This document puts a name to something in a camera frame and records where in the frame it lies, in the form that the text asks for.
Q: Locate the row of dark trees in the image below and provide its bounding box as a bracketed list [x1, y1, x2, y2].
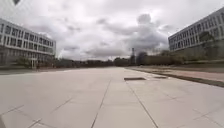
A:
[36, 50, 188, 69]

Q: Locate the tall thin tower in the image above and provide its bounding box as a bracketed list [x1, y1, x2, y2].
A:
[130, 47, 136, 66]

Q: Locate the flat dark ground slab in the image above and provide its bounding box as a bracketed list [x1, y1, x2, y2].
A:
[123, 76, 147, 82]

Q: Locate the pale concrete slab plaza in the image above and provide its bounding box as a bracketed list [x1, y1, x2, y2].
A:
[0, 66, 224, 128]

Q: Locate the white multi-storey building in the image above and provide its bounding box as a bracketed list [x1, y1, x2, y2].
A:
[0, 18, 57, 68]

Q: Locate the grey multi-storey building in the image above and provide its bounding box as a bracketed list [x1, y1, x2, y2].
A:
[167, 6, 224, 65]

